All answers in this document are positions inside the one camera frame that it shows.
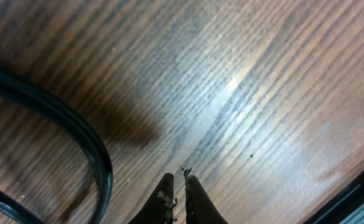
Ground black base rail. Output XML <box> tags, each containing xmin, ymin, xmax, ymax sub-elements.
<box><xmin>304</xmin><ymin>171</ymin><xmax>364</xmax><ymax>224</ymax></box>

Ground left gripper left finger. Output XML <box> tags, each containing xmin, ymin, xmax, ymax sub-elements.
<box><xmin>129</xmin><ymin>173</ymin><xmax>177</xmax><ymax>224</ymax></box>

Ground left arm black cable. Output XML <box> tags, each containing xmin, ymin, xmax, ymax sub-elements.
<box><xmin>0</xmin><ymin>60</ymin><xmax>114</xmax><ymax>224</ymax></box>

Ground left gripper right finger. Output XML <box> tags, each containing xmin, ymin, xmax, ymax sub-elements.
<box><xmin>180</xmin><ymin>167</ymin><xmax>228</xmax><ymax>224</ymax></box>

